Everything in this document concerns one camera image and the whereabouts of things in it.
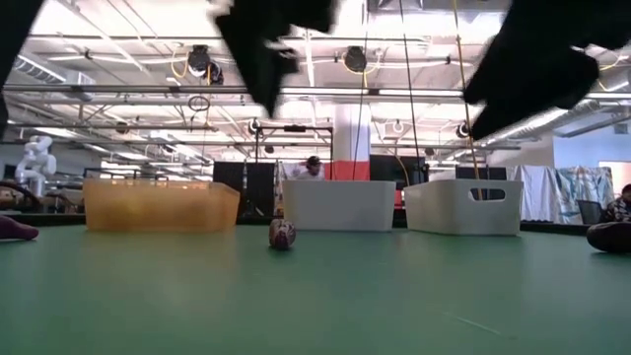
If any black hanging cable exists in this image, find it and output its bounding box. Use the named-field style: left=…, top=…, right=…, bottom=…
left=397, top=0, right=421, bottom=184

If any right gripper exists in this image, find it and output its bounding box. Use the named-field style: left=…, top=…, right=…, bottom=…
left=462, top=0, right=631, bottom=142

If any yellow hanging cable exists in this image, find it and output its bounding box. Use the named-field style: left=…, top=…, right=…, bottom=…
left=452, top=0, right=483, bottom=201

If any white robot figure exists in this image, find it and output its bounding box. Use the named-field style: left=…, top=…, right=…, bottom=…
left=14, top=135, right=58, bottom=198

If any small dark purple potato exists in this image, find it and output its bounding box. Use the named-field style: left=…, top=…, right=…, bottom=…
left=268, top=218, right=298, bottom=251
left=586, top=221, right=631, bottom=255
left=0, top=215, right=39, bottom=242

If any person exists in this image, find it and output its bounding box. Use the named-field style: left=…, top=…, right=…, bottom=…
left=298, top=155, right=326, bottom=181
left=598, top=182, right=631, bottom=224

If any white and orange pillar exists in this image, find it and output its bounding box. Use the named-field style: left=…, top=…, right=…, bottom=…
left=332, top=103, right=372, bottom=181

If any green table mat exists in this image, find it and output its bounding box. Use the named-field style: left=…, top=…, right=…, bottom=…
left=0, top=225, right=631, bottom=355

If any thin black cable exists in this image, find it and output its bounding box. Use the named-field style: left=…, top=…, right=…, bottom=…
left=351, top=0, right=370, bottom=181

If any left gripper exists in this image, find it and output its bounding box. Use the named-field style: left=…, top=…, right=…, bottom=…
left=211, top=0, right=341, bottom=119

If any black metal frame stand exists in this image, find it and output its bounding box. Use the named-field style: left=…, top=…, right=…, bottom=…
left=253, top=124, right=335, bottom=218

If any plain white plastic basket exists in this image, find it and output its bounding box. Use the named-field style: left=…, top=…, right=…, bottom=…
left=281, top=179, right=397, bottom=232

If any black ceiling cable reel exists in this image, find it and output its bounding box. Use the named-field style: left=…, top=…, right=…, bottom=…
left=343, top=45, right=369, bottom=74
left=186, top=43, right=226, bottom=86

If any black monitor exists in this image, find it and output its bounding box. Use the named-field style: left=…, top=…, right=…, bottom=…
left=454, top=166, right=508, bottom=181
left=369, top=154, right=430, bottom=186

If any orange translucent plastic basket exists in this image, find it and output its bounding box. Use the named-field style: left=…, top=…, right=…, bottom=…
left=83, top=177, right=242, bottom=233

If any black panel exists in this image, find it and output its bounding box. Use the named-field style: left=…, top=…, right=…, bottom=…
left=212, top=161, right=276, bottom=218

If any patterned hanging cloth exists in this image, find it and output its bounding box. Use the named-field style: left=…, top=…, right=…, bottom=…
left=507, top=164, right=616, bottom=226

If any white basket with handle slot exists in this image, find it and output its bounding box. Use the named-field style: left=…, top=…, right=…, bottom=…
left=402, top=178, right=524, bottom=237

